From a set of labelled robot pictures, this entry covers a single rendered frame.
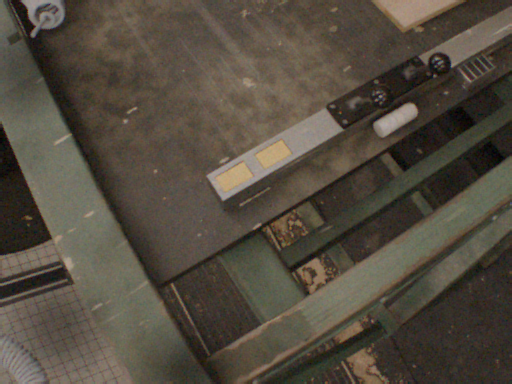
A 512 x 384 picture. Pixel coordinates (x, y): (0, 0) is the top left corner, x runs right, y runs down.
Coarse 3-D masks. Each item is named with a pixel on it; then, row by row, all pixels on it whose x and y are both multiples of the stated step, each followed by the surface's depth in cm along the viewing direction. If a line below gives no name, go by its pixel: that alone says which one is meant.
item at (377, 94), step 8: (376, 88) 84; (384, 88) 84; (368, 96) 85; (376, 96) 84; (384, 96) 83; (392, 96) 84; (344, 104) 95; (352, 104) 94; (360, 104) 92; (376, 104) 84; (384, 104) 84
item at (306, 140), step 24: (480, 24) 104; (504, 24) 104; (456, 48) 101; (480, 48) 101; (408, 96) 99; (312, 120) 96; (360, 120) 95; (264, 144) 94; (288, 144) 94; (312, 144) 94; (336, 144) 98; (288, 168) 94; (216, 192) 92; (240, 192) 91
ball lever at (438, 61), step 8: (432, 56) 87; (440, 56) 86; (448, 56) 87; (432, 64) 87; (440, 64) 86; (448, 64) 86; (400, 72) 98; (408, 72) 97; (416, 72) 94; (424, 72) 93; (432, 72) 88; (440, 72) 87; (408, 80) 97
